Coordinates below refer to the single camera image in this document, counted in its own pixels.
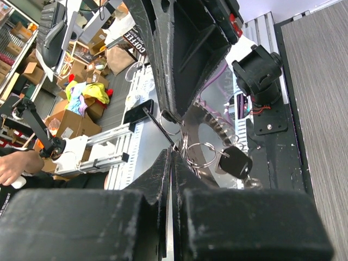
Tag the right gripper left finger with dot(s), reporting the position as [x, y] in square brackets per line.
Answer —
[90, 224]

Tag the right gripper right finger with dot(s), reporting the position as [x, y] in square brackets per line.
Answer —
[230, 224]

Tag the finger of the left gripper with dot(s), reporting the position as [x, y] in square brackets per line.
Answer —
[185, 42]

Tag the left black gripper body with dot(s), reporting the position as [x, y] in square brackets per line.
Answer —
[232, 20]

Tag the key with black tag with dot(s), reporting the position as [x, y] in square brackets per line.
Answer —
[236, 163]

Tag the metal disc with keyrings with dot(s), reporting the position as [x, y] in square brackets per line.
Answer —
[205, 135]

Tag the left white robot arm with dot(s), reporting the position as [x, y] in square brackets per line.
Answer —
[256, 73]

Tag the coffee filter box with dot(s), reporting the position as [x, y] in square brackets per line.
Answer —
[134, 38]

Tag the black smartphone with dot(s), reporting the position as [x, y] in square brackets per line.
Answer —
[137, 113]

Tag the person in blue jacket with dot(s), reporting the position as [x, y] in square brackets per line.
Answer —
[14, 164]

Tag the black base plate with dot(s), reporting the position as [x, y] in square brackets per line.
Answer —
[274, 137]

